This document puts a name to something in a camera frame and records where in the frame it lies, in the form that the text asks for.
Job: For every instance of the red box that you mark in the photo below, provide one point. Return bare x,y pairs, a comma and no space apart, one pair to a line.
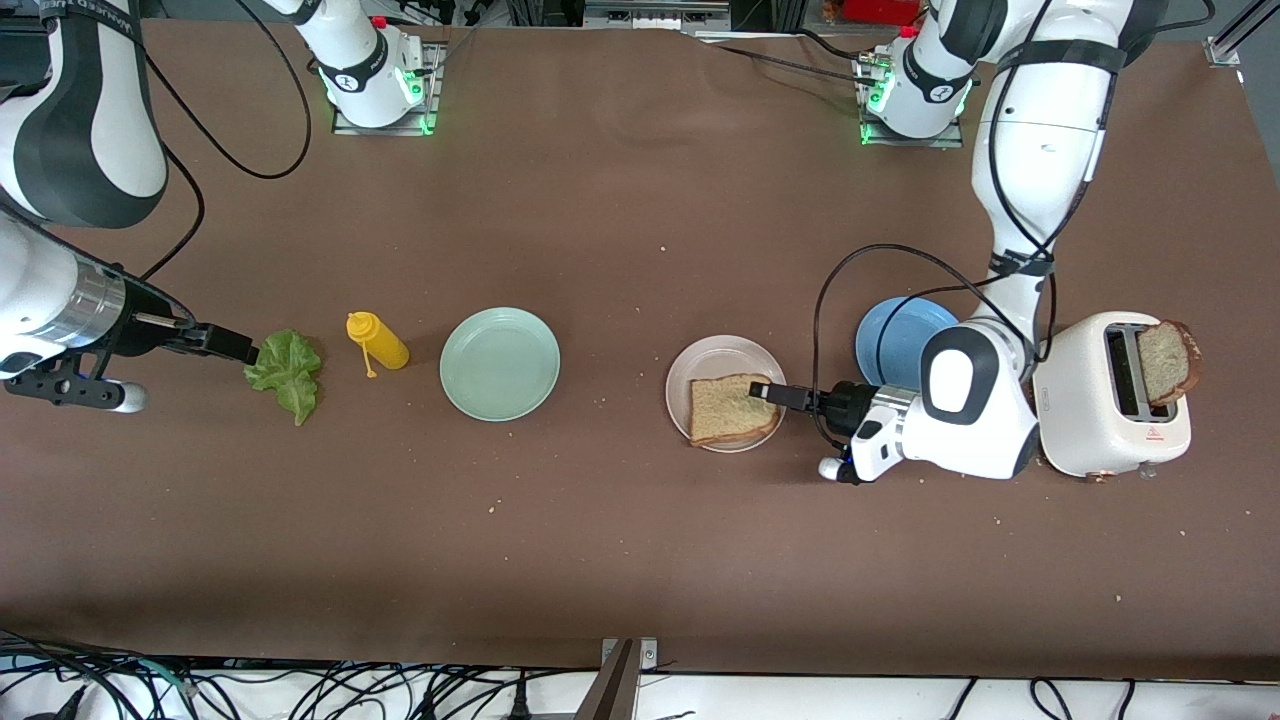
880,10

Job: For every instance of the green lettuce leaf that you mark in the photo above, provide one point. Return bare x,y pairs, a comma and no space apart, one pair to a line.
290,380

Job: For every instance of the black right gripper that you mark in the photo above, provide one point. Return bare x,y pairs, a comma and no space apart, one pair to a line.
143,321

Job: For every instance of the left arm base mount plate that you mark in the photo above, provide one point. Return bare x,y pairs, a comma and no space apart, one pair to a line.
870,135

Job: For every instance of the white two-slot toaster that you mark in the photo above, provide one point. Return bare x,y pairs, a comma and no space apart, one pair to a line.
1075,400

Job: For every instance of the green round plate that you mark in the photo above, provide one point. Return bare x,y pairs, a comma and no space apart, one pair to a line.
500,364

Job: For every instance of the blue round plate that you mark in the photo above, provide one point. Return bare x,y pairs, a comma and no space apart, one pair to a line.
890,340

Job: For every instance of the grey aluminium rail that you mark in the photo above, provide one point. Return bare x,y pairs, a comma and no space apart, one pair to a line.
655,15

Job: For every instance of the aluminium frame profile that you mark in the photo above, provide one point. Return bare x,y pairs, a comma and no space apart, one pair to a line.
1225,52

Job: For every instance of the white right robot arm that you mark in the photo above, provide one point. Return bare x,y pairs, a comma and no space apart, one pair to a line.
125,150

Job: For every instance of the yellow squeeze sauce bottle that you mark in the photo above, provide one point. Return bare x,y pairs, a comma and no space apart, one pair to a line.
385,347

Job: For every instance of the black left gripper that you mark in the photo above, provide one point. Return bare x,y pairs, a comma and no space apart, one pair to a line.
846,402

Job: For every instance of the brown-crust bread slice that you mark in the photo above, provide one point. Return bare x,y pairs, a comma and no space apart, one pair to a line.
725,412
1165,362

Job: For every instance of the beige round plate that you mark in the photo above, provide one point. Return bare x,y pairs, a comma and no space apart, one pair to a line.
720,355

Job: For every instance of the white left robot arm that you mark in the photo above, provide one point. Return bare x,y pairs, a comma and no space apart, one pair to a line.
1040,150

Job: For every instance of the aluminium camera post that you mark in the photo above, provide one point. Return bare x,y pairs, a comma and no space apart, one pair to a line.
610,690

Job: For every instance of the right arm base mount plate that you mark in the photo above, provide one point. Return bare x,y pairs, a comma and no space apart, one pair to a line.
428,100

